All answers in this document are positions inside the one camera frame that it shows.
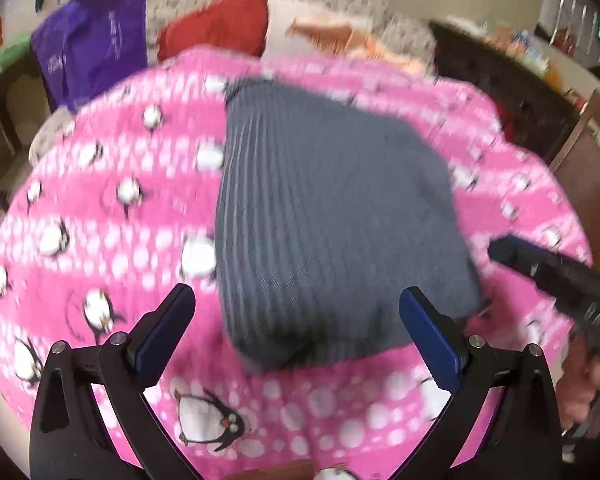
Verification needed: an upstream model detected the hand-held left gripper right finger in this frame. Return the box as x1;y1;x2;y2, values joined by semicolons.
399;286;563;480

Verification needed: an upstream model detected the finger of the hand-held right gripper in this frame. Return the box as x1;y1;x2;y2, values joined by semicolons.
487;236;600;307

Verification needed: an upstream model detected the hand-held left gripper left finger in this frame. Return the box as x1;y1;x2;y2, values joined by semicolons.
28;282;206;480

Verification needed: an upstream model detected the grey striped sweater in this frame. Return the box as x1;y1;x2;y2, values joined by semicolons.
215;77;486;373

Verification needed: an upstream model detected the person's right hand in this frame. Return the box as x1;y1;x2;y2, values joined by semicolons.
556;334;600;426

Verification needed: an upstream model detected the pink penguin blanket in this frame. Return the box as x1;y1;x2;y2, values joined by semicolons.
0;50;596;480

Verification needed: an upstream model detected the wooden chair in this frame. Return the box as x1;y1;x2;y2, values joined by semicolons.
550;87;600;271

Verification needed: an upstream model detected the red cloth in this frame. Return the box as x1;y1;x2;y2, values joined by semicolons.
494;104;518;138

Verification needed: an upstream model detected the dark wooden cabinet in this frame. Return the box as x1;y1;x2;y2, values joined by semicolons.
430;20;591;161

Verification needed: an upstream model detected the pile of colourful packets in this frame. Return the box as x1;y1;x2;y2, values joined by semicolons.
490;25;566;88

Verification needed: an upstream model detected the metal rack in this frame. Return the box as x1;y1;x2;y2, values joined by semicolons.
552;0;600;63

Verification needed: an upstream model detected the dark wooden side table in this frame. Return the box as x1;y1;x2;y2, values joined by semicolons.
0;10;48;211

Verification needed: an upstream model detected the white and orange pillow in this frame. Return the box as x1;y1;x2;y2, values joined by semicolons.
285;15;426;73

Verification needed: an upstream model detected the purple bag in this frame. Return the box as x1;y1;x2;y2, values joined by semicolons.
30;0;148;113

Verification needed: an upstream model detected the red pillow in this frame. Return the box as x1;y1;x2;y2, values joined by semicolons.
157;0;271;63

